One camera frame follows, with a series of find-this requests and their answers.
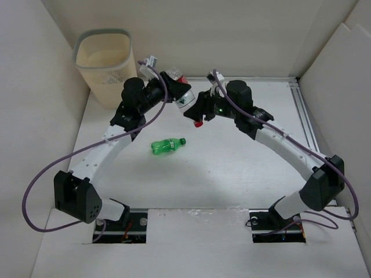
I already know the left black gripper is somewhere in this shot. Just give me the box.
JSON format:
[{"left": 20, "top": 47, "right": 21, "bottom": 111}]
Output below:
[{"left": 137, "top": 71, "right": 189, "bottom": 115}]

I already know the green plastic bottle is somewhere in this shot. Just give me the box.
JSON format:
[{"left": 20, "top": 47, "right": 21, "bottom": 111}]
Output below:
[{"left": 151, "top": 138, "right": 186, "bottom": 155}]

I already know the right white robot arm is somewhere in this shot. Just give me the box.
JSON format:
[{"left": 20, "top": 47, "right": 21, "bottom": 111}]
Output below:
[{"left": 176, "top": 81, "right": 344, "bottom": 228}]

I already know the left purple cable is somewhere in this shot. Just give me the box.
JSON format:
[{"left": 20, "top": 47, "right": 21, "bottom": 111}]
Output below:
[{"left": 22, "top": 59, "right": 169, "bottom": 243}]

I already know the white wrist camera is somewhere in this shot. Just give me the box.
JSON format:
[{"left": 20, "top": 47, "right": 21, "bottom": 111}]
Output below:
[
  {"left": 206, "top": 72, "right": 225, "bottom": 96},
  {"left": 139, "top": 55, "right": 159, "bottom": 79}
]

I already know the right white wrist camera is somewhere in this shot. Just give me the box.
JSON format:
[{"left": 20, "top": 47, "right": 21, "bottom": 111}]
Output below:
[{"left": 206, "top": 72, "right": 225, "bottom": 96}]

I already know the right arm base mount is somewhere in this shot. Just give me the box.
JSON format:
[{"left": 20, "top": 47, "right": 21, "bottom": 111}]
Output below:
[{"left": 245, "top": 208, "right": 306, "bottom": 243}]

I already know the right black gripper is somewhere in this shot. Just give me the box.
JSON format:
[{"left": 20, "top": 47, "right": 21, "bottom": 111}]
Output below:
[{"left": 183, "top": 87, "right": 239, "bottom": 123}]

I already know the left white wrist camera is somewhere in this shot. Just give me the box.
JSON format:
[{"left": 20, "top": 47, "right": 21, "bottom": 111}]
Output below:
[{"left": 139, "top": 55, "right": 159, "bottom": 79}]

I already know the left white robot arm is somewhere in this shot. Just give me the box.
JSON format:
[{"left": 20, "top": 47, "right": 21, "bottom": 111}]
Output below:
[{"left": 54, "top": 68, "right": 191, "bottom": 230}]

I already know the clear bottle red label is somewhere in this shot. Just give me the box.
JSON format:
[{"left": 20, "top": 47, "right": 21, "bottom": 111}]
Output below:
[{"left": 165, "top": 67, "right": 203, "bottom": 127}]

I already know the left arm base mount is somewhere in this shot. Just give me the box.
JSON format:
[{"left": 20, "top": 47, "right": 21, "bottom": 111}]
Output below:
[{"left": 92, "top": 209, "right": 148, "bottom": 244}]

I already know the beige plastic waste bin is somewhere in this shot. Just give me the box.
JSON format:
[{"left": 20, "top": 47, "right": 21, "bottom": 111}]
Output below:
[{"left": 73, "top": 28, "right": 137, "bottom": 109}]

